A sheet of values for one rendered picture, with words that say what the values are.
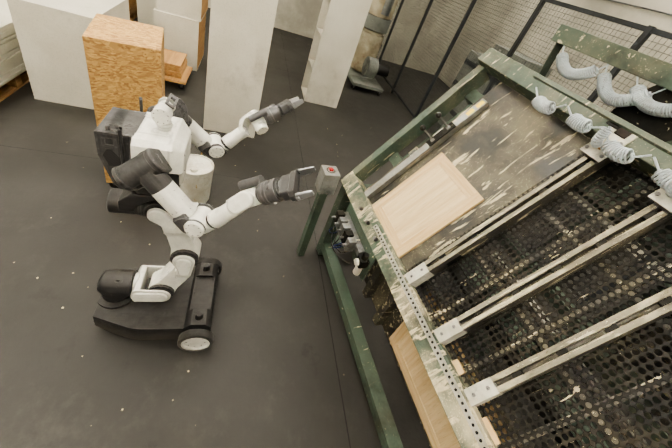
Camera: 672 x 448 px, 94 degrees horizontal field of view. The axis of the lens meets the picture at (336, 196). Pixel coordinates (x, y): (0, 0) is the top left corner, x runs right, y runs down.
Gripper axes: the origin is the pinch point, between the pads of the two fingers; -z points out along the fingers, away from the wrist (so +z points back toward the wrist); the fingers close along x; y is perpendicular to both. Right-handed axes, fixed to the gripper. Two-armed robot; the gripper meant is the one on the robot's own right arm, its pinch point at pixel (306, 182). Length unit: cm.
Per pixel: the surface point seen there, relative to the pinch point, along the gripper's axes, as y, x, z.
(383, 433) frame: 138, -73, 20
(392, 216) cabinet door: 94, 38, -8
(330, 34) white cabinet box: 141, 405, 69
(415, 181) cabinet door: 89, 57, -26
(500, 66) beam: 63, 106, -89
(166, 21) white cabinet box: 24, 386, 269
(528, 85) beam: 62, 82, -96
